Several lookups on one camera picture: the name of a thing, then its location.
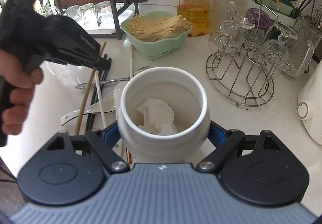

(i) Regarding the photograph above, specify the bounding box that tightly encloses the black chopstick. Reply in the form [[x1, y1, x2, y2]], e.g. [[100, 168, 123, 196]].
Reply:
[[85, 54, 112, 131]]

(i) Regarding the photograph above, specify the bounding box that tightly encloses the white chopstick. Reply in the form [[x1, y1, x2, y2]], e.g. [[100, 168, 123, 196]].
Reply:
[[94, 71, 107, 128]]

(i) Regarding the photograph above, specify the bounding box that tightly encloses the white ceramic soup spoon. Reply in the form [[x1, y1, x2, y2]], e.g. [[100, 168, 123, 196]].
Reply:
[[60, 91, 115, 126]]

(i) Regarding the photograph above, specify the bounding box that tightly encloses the brown wooden chopstick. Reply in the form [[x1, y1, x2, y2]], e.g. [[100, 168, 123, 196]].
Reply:
[[74, 41, 108, 136]]

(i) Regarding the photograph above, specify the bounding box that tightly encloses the white ceramic utensil jar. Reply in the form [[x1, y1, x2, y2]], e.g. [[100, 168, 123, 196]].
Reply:
[[117, 66, 211, 163]]

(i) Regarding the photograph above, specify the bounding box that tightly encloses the white kitchen appliance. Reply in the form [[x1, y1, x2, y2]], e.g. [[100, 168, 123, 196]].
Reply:
[[296, 61, 322, 145]]

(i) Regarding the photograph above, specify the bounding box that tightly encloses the person's left hand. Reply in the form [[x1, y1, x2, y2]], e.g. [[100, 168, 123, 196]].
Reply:
[[1, 50, 44, 135]]

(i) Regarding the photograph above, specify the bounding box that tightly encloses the silver metal spoon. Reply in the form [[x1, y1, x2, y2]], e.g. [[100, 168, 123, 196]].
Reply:
[[75, 66, 152, 90]]

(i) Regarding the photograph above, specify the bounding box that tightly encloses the white tray under glasses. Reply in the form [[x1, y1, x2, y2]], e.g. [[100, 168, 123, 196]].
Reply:
[[60, 9, 136, 36]]

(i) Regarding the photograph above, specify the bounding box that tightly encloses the small drinking glass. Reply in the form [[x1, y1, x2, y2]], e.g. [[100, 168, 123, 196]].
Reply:
[[94, 1, 114, 29]]

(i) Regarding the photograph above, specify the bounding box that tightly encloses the crumpled white paper tissue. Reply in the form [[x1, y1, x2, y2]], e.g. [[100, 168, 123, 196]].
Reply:
[[136, 98, 178, 136]]

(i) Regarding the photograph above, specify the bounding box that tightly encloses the green plastic colander basket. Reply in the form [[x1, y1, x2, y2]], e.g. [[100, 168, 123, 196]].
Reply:
[[121, 11, 192, 60]]

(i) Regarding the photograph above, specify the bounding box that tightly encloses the enoki mushroom bunch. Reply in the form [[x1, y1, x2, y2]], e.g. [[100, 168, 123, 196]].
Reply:
[[128, 15, 192, 42]]

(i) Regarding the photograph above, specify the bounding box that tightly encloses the upturned glass on rack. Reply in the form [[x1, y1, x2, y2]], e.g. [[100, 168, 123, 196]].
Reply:
[[208, 15, 255, 54]]

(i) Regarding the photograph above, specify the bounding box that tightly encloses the crystal cut glass on rack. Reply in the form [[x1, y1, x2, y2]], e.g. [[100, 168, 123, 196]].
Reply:
[[259, 22, 298, 79]]

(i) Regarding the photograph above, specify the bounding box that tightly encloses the tall textured glass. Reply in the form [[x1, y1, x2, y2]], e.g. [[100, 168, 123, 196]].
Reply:
[[209, 0, 244, 35]]

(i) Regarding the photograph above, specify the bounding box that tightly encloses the red lid plastic jar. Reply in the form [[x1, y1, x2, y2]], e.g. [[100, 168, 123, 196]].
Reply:
[[177, 0, 211, 37]]

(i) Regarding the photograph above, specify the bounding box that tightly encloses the purple lid container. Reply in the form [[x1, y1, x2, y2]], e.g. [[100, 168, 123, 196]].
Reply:
[[246, 8, 271, 31]]

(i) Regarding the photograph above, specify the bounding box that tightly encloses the green utensil drainer holder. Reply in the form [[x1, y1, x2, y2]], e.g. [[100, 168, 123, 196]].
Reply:
[[245, 0, 297, 28]]

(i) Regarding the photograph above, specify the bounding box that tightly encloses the wire glass drying rack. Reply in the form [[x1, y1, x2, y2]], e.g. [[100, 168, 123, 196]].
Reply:
[[205, 1, 280, 107]]

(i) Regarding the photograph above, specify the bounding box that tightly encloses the glass pitcher with handle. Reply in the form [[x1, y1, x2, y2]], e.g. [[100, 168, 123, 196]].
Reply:
[[282, 17, 321, 81]]

